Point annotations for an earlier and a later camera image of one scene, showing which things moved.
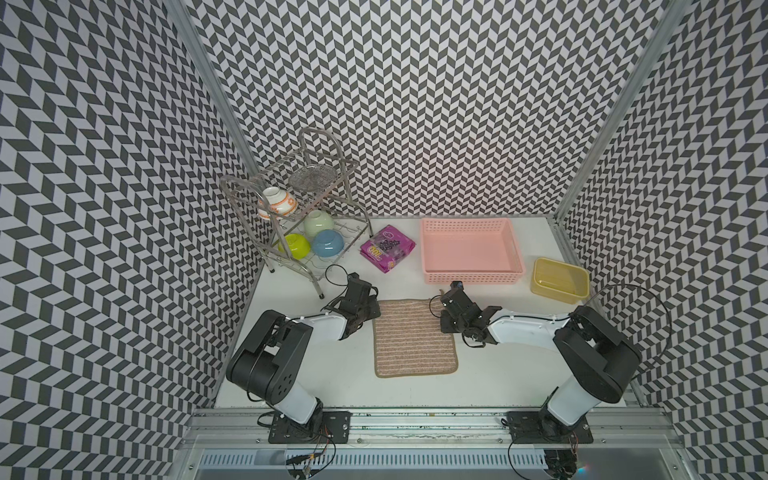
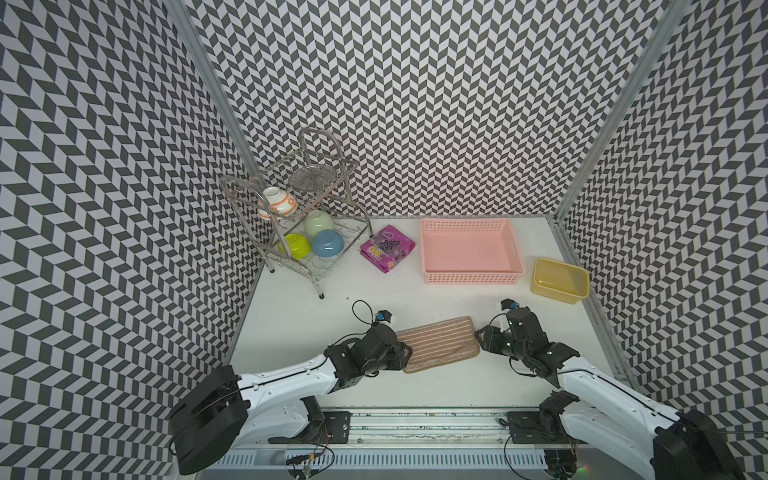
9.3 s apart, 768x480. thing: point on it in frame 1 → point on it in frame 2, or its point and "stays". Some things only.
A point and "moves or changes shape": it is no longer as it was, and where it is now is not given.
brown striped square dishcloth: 409,340 moves or changes shape
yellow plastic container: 559,280 stays
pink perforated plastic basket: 470,251 stays
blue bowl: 327,243 stays
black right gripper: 445,321 → 490,338
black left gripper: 374,310 → 399,359
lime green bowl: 297,245 stays
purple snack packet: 387,248 stays
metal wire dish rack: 308,209 stays
